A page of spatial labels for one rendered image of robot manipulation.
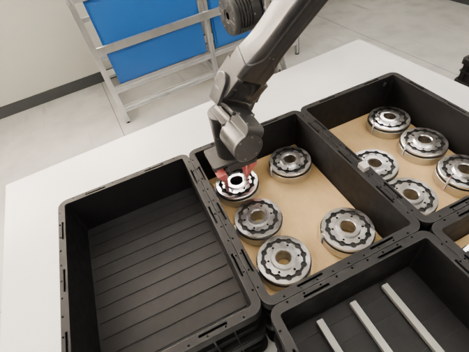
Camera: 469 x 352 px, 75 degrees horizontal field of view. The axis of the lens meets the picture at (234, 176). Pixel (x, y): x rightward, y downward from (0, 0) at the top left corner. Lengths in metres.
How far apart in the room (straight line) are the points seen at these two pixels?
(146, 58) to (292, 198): 1.94
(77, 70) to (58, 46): 0.24
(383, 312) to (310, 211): 0.23
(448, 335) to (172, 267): 0.50
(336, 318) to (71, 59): 3.09
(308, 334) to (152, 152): 0.79
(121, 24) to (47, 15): 0.98
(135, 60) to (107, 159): 1.37
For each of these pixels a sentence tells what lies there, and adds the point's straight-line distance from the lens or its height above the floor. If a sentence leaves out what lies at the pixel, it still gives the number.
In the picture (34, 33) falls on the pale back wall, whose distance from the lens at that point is 3.26.
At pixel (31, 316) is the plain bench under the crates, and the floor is 0.70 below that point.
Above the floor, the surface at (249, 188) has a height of 0.86.
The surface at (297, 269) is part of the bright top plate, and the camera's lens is 0.59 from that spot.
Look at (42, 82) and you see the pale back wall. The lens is 3.40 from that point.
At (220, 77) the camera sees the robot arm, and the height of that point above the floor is 1.13.
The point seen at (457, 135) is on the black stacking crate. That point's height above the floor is 0.88.
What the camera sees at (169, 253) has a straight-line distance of 0.69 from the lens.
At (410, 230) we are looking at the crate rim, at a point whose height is 0.93.
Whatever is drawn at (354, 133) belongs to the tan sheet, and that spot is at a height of 0.83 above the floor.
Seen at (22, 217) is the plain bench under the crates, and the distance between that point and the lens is 1.18.
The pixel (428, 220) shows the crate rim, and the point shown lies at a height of 0.93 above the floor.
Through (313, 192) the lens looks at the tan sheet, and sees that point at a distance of 0.73.
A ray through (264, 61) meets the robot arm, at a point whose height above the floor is 1.16.
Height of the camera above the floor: 1.40
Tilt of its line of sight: 47 degrees down
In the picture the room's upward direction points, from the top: 12 degrees counter-clockwise
